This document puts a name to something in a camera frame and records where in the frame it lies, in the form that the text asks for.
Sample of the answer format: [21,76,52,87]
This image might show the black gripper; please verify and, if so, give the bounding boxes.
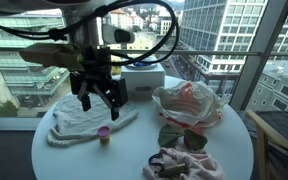
[69,45,130,122]

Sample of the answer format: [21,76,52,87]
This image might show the yellow container pink lid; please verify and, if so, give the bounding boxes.
[96,125,112,145]

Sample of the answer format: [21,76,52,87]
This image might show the white towel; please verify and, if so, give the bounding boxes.
[46,93,139,148]

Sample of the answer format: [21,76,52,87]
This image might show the white box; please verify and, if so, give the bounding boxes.
[120,54,167,100]

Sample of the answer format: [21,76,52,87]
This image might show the white plate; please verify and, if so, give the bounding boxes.
[125,54,159,71]

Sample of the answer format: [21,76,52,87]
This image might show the blue object on plate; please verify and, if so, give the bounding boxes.
[133,60,155,68]

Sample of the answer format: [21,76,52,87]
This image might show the green leaf-shaped cloth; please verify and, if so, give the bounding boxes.
[157,123,209,152]

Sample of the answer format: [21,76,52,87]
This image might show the white red plastic bag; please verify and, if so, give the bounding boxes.
[151,80,226,130]

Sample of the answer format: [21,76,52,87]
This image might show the brass wooden block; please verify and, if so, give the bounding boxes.
[157,162,189,178]

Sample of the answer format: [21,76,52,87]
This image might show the pink cloth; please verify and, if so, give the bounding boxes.
[142,147,227,180]

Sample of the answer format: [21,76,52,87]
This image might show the metal window railing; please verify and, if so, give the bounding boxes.
[0,46,288,57]

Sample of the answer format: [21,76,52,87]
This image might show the wooden chair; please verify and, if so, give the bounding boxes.
[245,109,288,180]

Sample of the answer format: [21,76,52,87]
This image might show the grey window mullion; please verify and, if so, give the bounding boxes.
[229,0,288,111]

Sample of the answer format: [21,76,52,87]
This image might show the tape-wrapped wrist camera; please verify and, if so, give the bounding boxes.
[18,43,85,73]

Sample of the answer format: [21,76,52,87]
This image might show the black strap loop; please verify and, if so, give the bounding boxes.
[148,153,165,173]

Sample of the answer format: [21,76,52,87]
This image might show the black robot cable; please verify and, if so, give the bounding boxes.
[0,0,180,67]

